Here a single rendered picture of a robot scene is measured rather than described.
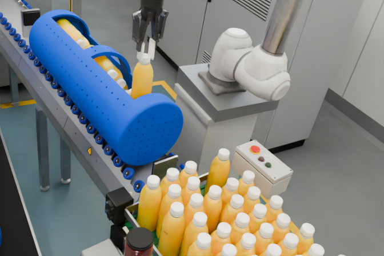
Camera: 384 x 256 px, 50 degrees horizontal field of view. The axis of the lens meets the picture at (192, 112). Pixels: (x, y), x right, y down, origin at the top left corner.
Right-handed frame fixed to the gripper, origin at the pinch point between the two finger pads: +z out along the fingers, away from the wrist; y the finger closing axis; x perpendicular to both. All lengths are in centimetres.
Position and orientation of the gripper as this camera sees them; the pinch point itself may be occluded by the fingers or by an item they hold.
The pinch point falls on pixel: (146, 50)
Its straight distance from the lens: 145.9
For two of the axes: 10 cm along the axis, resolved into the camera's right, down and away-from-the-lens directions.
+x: 5.9, 5.3, -6.1
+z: -1.7, 8.2, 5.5
